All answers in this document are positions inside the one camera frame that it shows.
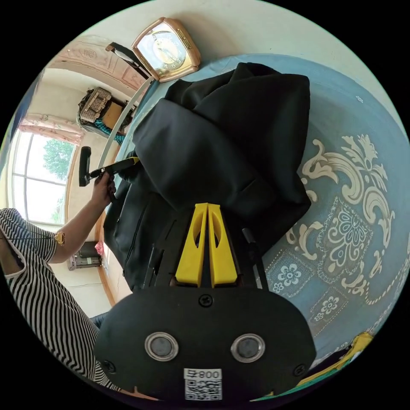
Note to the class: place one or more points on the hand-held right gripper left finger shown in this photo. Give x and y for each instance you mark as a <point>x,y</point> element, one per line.
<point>189,256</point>

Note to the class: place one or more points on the pink curtain valance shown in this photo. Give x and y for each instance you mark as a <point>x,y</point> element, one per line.
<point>53,129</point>

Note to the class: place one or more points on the pile of clothes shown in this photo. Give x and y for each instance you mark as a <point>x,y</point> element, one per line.
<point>339,362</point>

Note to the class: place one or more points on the window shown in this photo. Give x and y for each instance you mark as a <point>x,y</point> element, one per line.
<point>41,179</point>

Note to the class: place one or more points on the person's left forearm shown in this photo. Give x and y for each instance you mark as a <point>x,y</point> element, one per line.
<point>78,230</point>

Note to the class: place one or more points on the bed with blue printed sheet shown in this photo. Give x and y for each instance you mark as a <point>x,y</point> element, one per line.
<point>339,105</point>

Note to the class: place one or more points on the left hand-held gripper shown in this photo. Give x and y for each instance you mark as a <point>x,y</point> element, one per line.
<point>110,168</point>

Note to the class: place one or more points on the black jacket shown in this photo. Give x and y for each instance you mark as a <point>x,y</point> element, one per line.
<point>205,147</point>

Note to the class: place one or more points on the person's body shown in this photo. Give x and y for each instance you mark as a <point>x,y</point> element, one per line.
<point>41,294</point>

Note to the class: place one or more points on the person's left hand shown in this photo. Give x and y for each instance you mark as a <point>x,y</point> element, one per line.
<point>103,190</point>

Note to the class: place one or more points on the cupboard with wicker basket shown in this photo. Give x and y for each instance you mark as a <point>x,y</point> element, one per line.
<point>97,107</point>

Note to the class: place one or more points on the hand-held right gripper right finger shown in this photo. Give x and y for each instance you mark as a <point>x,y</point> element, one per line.
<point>225,259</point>

